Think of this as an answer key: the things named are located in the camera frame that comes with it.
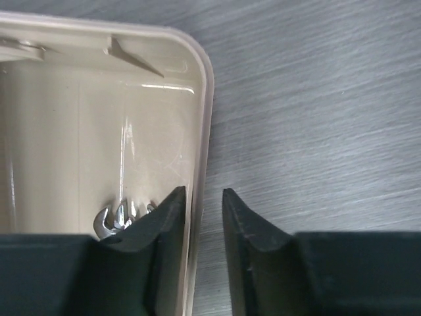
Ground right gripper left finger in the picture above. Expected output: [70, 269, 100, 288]
[1, 186, 186, 315]

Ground brown translucent toolbox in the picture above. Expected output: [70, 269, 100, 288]
[1, 12, 214, 315]

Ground small silver wrench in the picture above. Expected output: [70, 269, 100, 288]
[146, 203, 156, 214]

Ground large silver wrench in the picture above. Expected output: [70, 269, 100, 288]
[113, 199, 137, 230]

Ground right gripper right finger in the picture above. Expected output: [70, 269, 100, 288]
[222, 188, 420, 315]

